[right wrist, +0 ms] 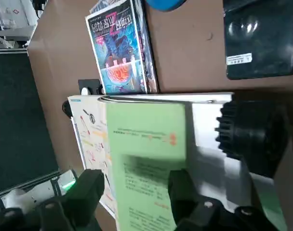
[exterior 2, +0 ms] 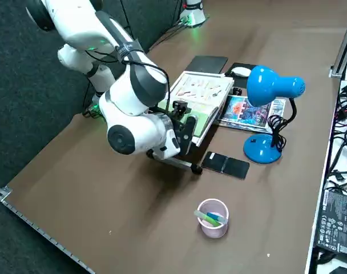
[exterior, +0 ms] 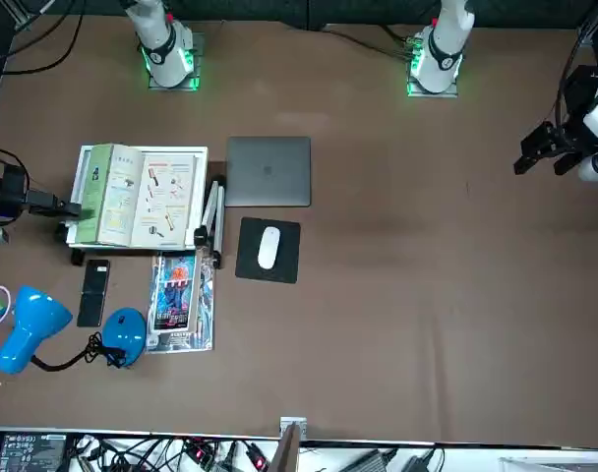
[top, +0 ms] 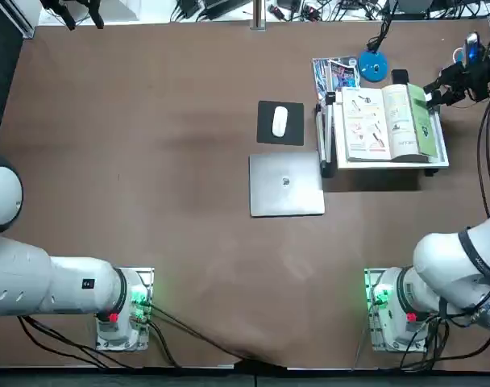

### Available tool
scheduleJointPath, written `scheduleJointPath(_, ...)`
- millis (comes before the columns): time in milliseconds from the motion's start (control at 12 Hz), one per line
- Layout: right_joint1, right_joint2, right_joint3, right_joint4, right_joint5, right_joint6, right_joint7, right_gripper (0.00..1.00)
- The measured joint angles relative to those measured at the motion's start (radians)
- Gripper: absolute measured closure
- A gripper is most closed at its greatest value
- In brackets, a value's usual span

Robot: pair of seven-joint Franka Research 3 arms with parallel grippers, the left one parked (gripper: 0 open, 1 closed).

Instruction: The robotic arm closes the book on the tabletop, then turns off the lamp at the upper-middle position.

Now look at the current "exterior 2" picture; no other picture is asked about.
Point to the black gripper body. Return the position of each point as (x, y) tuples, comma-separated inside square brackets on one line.
[(187, 134)]

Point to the green cover recipe book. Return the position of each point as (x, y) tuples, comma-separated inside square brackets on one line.
[(202, 88)]

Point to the blue desk lamp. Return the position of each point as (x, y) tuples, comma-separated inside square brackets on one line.
[(264, 82)]

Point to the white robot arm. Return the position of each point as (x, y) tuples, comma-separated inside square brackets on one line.
[(125, 94), (196, 15)]

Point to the small blue orange comic book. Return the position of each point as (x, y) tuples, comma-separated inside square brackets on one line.
[(242, 109)]

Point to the black folding phone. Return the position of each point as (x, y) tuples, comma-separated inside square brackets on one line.
[(225, 165)]

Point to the grey laptop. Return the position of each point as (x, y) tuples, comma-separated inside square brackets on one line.
[(207, 64)]

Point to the black mouse pad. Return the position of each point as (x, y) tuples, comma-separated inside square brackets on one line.
[(239, 80)]

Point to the white computer mouse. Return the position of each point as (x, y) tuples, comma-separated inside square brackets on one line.
[(240, 72)]

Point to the blue pen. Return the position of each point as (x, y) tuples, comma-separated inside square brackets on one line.
[(212, 214)]

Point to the green highlighter pen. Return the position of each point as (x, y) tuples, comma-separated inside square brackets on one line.
[(209, 219)]

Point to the large wrapped comic magazine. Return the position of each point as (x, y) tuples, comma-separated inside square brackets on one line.
[(279, 107)]

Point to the pink mesh pen cup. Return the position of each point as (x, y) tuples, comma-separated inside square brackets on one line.
[(213, 231)]

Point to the black labelled power adapter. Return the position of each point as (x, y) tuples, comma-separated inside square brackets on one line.
[(336, 219)]

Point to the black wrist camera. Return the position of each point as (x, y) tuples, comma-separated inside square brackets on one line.
[(180, 107)]

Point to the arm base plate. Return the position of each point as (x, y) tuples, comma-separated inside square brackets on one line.
[(203, 22)]

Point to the aluminium profile post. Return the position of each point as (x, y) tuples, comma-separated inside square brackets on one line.
[(343, 48)]

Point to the metal table edge rail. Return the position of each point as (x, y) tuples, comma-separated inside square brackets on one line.
[(33, 225)]

